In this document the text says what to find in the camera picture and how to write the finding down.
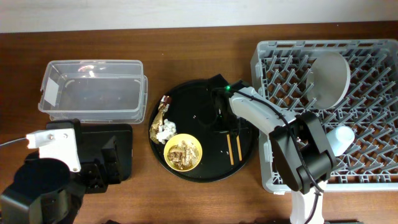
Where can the black rectangular tray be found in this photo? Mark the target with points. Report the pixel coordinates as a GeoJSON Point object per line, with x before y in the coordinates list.
{"type": "Point", "coordinates": [122, 130]}

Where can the grey plastic dishwasher rack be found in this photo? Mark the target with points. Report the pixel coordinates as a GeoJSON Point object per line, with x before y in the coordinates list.
{"type": "Point", "coordinates": [279, 69]}

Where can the yellow bowl with food scraps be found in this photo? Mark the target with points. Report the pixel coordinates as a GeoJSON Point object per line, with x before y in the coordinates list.
{"type": "Point", "coordinates": [183, 152]}

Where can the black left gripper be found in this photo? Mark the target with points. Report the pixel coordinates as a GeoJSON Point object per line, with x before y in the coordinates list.
{"type": "Point", "coordinates": [109, 157]}

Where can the wooden chopstick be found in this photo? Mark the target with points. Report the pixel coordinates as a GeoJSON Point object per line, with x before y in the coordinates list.
{"type": "Point", "coordinates": [239, 148]}
{"type": "Point", "coordinates": [230, 151]}

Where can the gold brown snack wrapper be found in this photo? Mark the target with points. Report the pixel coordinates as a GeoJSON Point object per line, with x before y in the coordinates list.
{"type": "Point", "coordinates": [158, 121]}

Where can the black object at bottom edge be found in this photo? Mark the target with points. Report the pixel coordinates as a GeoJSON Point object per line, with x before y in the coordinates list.
{"type": "Point", "coordinates": [343, 222]}

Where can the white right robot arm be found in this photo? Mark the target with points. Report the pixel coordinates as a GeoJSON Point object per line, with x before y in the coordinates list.
{"type": "Point", "coordinates": [303, 155]}

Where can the crumpled white tissue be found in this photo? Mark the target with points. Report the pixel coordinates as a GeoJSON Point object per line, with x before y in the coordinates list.
{"type": "Point", "coordinates": [166, 131]}

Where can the light blue plastic cup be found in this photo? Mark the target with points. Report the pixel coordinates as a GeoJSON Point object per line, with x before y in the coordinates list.
{"type": "Point", "coordinates": [340, 139]}

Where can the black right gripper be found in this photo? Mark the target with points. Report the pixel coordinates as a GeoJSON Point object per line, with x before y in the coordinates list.
{"type": "Point", "coordinates": [221, 104]}

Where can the grey round plate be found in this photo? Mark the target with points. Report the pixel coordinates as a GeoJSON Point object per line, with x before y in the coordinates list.
{"type": "Point", "coordinates": [330, 75]}

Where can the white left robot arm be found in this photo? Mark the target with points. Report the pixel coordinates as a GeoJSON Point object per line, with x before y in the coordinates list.
{"type": "Point", "coordinates": [46, 191]}

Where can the clear plastic bin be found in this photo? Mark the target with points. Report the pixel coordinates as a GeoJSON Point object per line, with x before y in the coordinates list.
{"type": "Point", "coordinates": [95, 91]}

